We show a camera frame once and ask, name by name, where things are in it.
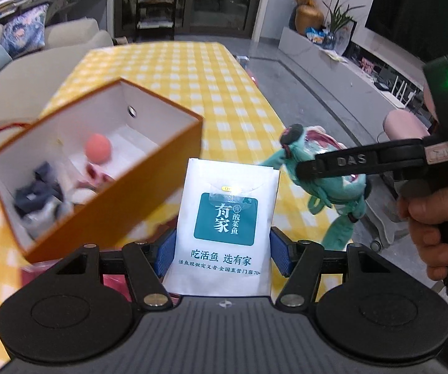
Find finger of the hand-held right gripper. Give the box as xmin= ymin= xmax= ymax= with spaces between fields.
xmin=295 ymin=139 xmax=439 ymax=182

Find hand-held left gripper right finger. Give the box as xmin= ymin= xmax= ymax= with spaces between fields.
xmin=270 ymin=227 xmax=369 ymax=309

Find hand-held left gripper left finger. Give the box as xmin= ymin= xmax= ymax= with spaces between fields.
xmin=62 ymin=230 xmax=180 ymax=309

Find teal plush pouch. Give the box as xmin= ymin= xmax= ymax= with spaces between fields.
xmin=257 ymin=124 xmax=373 ymax=250

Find orange cardboard box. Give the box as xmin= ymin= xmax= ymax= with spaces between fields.
xmin=0 ymin=78 xmax=204 ymax=264

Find white tissue packet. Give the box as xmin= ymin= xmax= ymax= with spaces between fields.
xmin=162 ymin=158 xmax=281 ymax=297

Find pink cloth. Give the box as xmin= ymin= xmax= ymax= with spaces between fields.
xmin=76 ymin=161 xmax=114 ymax=192

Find pink makeup sponge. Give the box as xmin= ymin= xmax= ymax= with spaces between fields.
xmin=84 ymin=133 xmax=113 ymax=163

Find navy elastic headband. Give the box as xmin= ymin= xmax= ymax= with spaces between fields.
xmin=13 ymin=161 xmax=75 ymax=219

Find person's right hand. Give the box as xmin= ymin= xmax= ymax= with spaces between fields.
xmin=397 ymin=192 xmax=448 ymax=282

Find pink office chair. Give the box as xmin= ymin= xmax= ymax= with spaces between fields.
xmin=370 ymin=109 xmax=437 ymax=251

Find black television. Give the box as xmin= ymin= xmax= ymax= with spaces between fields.
xmin=364 ymin=0 xmax=448 ymax=64

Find grey television cabinet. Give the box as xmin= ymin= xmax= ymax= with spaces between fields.
xmin=278 ymin=26 xmax=436 ymax=110

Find potted green plant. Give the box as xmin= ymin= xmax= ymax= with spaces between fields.
xmin=322 ymin=0 xmax=366 ymax=54

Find clear plastic bag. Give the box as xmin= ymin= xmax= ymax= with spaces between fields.
xmin=23 ymin=199 xmax=73 ymax=239

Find blue snack packets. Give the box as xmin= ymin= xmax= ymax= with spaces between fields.
xmin=306 ymin=26 xmax=336 ymax=50

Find gold vase with dried grass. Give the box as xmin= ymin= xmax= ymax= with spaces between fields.
xmin=289 ymin=0 xmax=325 ymax=36

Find yellow checked tablecloth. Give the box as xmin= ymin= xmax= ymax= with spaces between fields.
xmin=0 ymin=41 xmax=326 ymax=353

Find black shelf rack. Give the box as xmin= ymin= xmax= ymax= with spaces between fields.
xmin=136 ymin=0 xmax=178 ymax=42

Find beige sofa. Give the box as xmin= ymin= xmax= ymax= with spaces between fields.
xmin=0 ymin=17 xmax=114 ymax=164

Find blue patterned cushion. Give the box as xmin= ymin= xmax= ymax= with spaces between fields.
xmin=0 ymin=4 xmax=50 ymax=57

